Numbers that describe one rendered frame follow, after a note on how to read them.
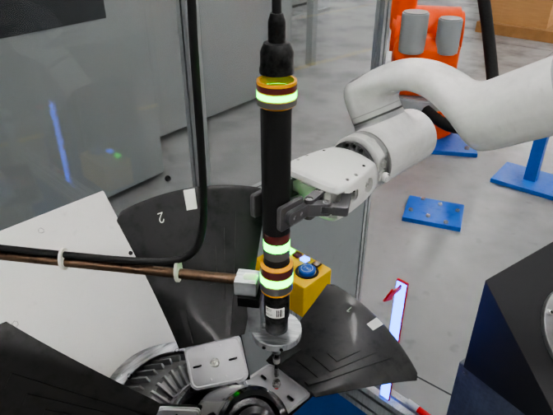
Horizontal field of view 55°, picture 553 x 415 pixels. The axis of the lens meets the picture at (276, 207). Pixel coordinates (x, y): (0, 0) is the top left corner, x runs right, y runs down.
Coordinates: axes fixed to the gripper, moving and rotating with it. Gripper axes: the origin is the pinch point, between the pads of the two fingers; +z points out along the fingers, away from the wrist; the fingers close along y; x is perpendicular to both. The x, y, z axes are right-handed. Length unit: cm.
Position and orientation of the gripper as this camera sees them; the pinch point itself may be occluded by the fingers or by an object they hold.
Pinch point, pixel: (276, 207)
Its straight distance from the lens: 65.1
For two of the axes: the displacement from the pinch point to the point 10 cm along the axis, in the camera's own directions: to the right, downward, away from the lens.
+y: -7.2, -3.6, 5.9
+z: -6.9, 3.7, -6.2
